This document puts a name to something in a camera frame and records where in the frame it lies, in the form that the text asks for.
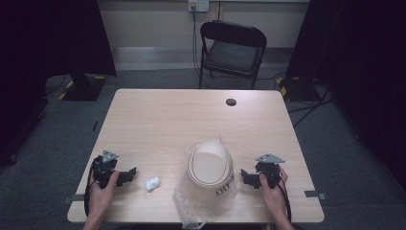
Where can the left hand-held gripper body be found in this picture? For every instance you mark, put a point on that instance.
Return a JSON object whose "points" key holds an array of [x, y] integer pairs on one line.
{"points": [[103, 169]]}

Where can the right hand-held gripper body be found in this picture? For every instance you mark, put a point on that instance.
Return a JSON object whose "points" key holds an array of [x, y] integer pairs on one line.
{"points": [[269, 169]]}

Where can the person's left hand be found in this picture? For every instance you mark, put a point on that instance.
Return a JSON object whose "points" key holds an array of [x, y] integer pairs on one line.
{"points": [[101, 195]]}

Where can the person's right hand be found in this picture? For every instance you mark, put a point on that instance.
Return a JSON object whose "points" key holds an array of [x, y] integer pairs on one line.
{"points": [[274, 198]]}

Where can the white crumpled paper ball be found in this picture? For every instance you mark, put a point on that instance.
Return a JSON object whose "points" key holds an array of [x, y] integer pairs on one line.
{"points": [[152, 184]]}

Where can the beige paper bucket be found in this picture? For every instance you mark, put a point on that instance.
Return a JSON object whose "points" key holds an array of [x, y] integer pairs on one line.
{"points": [[210, 169]]}

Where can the clear plastic bag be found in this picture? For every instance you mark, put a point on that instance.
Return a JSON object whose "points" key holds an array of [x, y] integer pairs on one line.
{"points": [[188, 204]]}

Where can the black stand base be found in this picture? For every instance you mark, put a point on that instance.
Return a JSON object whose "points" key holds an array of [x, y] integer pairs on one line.
{"points": [[295, 89], [83, 87]]}

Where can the black folding chair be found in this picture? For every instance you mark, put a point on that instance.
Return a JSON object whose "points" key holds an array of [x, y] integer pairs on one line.
{"points": [[232, 54]]}

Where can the black curtain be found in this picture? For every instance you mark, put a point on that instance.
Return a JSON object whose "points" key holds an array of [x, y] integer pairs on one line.
{"points": [[41, 48], [360, 64]]}

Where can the grey table bracket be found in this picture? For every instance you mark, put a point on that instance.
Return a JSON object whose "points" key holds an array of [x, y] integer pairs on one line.
{"points": [[315, 194], [72, 199]]}

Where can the white wall socket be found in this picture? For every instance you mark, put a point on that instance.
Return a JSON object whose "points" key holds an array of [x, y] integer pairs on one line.
{"points": [[198, 5]]}

